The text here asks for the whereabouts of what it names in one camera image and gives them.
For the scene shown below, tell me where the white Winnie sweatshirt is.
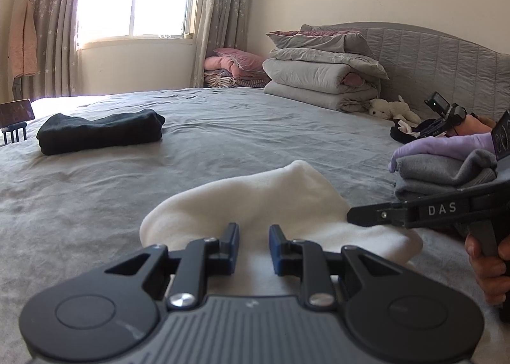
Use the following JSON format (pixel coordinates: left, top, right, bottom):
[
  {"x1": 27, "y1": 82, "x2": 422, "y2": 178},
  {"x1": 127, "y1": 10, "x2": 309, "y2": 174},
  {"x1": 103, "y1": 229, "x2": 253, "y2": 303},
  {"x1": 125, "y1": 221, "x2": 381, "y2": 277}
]
[{"x1": 139, "y1": 160, "x2": 423, "y2": 296}]

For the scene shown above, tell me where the grey folded clothes pile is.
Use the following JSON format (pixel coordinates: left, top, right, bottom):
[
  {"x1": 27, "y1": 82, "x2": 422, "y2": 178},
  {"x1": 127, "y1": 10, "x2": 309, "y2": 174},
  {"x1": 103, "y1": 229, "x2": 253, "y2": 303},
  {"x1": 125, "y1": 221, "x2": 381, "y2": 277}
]
[{"x1": 394, "y1": 149, "x2": 497, "y2": 201}]

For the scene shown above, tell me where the person's right hand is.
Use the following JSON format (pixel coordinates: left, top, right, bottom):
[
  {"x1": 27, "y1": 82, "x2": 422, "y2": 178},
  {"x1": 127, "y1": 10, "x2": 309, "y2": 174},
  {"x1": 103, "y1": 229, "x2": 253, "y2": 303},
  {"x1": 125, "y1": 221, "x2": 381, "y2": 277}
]
[{"x1": 465, "y1": 234, "x2": 510, "y2": 305}]

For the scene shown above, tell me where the purple folded garment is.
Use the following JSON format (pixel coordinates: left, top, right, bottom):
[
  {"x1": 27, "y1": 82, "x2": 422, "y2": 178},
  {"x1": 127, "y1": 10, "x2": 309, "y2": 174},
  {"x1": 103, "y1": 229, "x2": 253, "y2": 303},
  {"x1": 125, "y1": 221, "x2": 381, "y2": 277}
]
[{"x1": 388, "y1": 133, "x2": 495, "y2": 172}]

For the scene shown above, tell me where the black gadget by headboard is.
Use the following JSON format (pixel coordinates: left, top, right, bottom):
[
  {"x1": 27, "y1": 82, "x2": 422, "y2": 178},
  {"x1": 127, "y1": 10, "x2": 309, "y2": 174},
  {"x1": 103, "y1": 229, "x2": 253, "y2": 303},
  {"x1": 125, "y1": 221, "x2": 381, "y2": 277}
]
[{"x1": 390, "y1": 91, "x2": 468, "y2": 145}]

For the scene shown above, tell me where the white plush toy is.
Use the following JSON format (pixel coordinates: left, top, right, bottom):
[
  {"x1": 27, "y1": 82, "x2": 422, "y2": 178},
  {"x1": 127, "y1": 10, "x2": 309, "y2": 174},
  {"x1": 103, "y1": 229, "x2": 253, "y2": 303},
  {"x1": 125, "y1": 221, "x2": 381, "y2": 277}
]
[{"x1": 368, "y1": 96, "x2": 421, "y2": 124}]

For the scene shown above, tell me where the grey quilted headboard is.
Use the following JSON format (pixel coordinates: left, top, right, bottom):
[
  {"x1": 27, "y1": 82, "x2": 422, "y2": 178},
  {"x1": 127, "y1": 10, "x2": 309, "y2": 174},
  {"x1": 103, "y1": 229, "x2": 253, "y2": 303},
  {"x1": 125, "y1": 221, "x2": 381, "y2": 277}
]
[{"x1": 302, "y1": 22, "x2": 509, "y2": 120}]

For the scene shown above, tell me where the pink pillow pile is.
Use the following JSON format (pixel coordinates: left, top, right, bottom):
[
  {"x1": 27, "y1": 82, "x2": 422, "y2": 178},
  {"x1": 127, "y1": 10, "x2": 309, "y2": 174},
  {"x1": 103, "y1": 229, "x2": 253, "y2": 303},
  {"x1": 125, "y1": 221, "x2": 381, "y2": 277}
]
[{"x1": 204, "y1": 48, "x2": 270, "y2": 88}]

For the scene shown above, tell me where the folded black garment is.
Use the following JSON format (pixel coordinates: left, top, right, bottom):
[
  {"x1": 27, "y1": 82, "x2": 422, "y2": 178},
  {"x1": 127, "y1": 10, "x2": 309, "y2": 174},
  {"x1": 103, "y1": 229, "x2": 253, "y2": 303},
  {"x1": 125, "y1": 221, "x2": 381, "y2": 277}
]
[{"x1": 36, "y1": 109, "x2": 165, "y2": 155}]

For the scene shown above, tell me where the folded grey quilt stack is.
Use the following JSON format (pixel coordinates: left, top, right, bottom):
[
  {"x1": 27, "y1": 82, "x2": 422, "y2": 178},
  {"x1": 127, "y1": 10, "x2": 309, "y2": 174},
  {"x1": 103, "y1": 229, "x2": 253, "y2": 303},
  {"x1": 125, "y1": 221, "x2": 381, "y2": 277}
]
[{"x1": 263, "y1": 30, "x2": 388, "y2": 113}]

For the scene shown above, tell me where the blue phone stand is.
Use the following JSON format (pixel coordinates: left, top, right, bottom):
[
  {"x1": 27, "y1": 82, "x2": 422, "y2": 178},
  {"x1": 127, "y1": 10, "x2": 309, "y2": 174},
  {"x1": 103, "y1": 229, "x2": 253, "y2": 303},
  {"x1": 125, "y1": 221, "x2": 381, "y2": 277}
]
[{"x1": 1, "y1": 121, "x2": 27, "y2": 145}]

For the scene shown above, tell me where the landscape phone on stand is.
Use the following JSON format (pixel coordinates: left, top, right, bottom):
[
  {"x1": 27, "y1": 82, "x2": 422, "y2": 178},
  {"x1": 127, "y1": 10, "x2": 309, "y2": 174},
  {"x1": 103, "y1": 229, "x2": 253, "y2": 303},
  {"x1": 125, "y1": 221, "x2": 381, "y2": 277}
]
[{"x1": 0, "y1": 99, "x2": 34, "y2": 128}]

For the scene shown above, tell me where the right grey star curtain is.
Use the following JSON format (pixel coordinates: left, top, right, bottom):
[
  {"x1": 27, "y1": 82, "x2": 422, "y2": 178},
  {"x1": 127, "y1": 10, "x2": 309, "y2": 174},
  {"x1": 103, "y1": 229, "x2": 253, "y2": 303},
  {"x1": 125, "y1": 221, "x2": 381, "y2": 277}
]
[{"x1": 190, "y1": 0, "x2": 251, "y2": 88}]

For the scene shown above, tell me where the grey star curtain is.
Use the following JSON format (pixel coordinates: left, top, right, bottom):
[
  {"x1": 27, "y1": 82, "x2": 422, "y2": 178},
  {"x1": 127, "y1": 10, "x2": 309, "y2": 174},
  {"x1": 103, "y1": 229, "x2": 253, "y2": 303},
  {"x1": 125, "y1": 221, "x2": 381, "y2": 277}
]
[
  {"x1": 12, "y1": 0, "x2": 80, "y2": 100},
  {"x1": 190, "y1": 0, "x2": 251, "y2": 88}
]

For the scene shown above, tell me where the hanging pink jacket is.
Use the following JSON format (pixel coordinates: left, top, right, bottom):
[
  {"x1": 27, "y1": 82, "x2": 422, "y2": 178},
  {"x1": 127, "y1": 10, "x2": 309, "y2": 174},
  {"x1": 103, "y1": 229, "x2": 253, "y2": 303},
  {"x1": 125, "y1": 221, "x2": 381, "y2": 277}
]
[{"x1": 8, "y1": 0, "x2": 37, "y2": 78}]

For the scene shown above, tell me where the left grey star curtain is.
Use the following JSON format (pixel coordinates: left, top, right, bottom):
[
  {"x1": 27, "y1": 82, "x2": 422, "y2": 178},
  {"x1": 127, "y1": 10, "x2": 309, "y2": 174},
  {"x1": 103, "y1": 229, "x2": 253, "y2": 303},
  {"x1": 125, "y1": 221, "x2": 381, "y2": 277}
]
[{"x1": 12, "y1": 0, "x2": 80, "y2": 100}]

